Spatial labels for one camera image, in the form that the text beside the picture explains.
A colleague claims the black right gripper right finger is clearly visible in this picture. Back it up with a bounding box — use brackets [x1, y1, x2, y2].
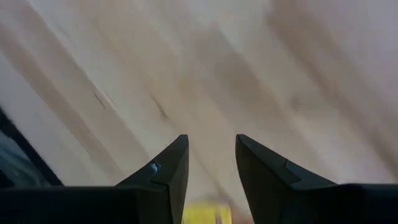
[235, 133, 340, 224]

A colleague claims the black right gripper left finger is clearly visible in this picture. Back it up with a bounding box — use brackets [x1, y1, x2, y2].
[114, 134, 190, 224]

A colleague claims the yellow candy pack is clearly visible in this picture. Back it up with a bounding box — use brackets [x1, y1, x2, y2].
[182, 200, 233, 224]

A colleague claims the black aluminium table frame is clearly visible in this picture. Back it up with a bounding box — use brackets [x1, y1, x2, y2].
[0, 107, 65, 187]

